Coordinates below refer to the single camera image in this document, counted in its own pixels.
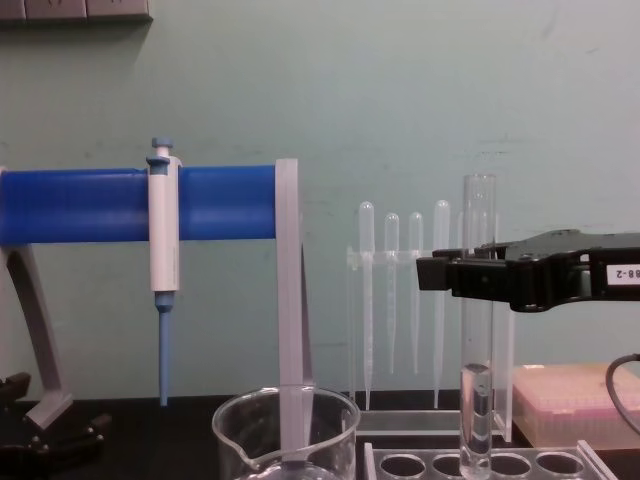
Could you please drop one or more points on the white pipette with blue tip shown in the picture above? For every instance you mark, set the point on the white pipette with blue tip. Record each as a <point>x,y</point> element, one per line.
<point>165,240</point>

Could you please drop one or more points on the grey wall outlet panel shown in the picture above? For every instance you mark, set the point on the grey wall outlet panel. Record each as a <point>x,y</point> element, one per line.
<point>75,7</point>

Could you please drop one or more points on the clear glass beaker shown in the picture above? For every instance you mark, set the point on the clear glass beaker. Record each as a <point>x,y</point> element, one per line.
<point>225,425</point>

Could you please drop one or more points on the clear glass test tube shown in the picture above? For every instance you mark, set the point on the clear glass test tube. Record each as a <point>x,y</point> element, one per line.
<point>477,400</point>

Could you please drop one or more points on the clear acrylic dropper rack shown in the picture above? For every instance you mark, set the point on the clear acrylic dropper rack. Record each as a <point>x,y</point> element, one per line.
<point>410,422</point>

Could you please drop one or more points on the blue and grey pipette stand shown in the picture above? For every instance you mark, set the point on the blue and grey pipette stand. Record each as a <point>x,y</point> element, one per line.
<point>75,205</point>

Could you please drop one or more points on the pink pipette tip box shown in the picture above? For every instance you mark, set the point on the pink pipette tip box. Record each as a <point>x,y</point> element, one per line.
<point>560,400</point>

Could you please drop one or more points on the black table cloth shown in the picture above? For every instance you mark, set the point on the black table cloth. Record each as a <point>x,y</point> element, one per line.
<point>150,440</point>

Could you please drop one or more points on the clear test tube rack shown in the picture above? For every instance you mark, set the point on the clear test tube rack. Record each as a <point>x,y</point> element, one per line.
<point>372,460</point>

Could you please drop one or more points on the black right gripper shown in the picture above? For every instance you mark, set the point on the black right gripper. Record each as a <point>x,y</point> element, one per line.
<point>550,280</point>

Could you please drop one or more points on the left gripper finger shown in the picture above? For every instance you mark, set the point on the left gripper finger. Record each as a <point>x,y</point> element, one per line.
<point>15,387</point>
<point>75,437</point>

